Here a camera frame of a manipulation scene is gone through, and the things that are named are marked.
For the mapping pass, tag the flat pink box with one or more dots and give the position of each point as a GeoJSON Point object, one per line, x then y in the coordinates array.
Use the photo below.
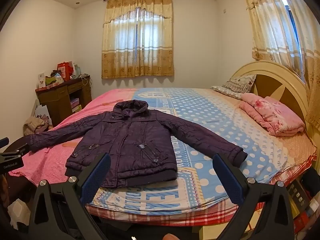
{"type": "Point", "coordinates": [53, 86]}

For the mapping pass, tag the stack of books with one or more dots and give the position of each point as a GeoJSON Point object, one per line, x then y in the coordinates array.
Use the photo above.
{"type": "Point", "coordinates": [75, 105]}

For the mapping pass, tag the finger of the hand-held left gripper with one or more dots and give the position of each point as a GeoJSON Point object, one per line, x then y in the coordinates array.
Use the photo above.
{"type": "Point", "coordinates": [17, 148]}

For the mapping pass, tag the white paper bag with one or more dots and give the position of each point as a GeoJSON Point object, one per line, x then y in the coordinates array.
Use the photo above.
{"type": "Point", "coordinates": [41, 112]}

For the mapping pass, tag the red cardboard box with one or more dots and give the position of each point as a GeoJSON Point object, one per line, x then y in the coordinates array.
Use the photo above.
{"type": "Point", "coordinates": [301, 221]}

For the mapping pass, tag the beige floral window curtain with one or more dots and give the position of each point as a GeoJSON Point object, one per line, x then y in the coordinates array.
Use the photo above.
{"type": "Point", "coordinates": [270, 30]}
{"type": "Point", "coordinates": [120, 55]}

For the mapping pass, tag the pale blue packet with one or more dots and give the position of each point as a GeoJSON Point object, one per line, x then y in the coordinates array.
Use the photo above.
{"type": "Point", "coordinates": [58, 76]}

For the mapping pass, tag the white greeting card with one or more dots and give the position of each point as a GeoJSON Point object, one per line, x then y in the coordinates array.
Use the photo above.
{"type": "Point", "coordinates": [41, 80]}

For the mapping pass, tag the pile of beige clothes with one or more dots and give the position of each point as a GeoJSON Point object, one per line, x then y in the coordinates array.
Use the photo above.
{"type": "Point", "coordinates": [35, 126]}

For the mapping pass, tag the red gift box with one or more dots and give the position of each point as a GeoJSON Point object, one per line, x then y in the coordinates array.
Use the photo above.
{"type": "Point", "coordinates": [65, 70]}

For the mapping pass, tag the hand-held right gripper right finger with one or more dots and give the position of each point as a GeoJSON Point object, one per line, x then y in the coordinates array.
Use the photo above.
{"type": "Point", "coordinates": [228, 177]}

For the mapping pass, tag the folded pink quilt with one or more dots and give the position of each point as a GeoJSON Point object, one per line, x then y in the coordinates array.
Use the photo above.
{"type": "Point", "coordinates": [275, 115]}

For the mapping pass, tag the cream wooden bed headboard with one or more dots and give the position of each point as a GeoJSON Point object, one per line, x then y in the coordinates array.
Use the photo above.
{"type": "Point", "coordinates": [270, 67]}

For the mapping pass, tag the dark cardboard box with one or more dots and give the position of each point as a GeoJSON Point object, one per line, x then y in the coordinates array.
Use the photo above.
{"type": "Point", "coordinates": [297, 195]}

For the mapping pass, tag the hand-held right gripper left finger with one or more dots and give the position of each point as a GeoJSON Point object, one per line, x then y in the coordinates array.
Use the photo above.
{"type": "Point", "coordinates": [96, 172]}

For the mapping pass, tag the brown wooden desk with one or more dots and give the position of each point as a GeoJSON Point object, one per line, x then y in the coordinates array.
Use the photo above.
{"type": "Point", "coordinates": [57, 100]}

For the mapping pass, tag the white plastic bag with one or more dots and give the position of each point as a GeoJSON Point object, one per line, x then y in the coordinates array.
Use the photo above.
{"type": "Point", "coordinates": [18, 212]}

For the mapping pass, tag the printed pink and blue bedsheet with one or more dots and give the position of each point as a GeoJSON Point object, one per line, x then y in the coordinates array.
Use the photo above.
{"type": "Point", "coordinates": [200, 110]}

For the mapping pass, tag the patterned white pillow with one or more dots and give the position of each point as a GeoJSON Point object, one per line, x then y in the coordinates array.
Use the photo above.
{"type": "Point", "coordinates": [237, 85]}

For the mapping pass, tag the pale teal box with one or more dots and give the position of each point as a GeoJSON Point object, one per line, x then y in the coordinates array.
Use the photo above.
{"type": "Point", "coordinates": [77, 69]}

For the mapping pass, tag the purple quilted jacket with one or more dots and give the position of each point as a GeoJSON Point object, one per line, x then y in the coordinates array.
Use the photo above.
{"type": "Point", "coordinates": [130, 140]}

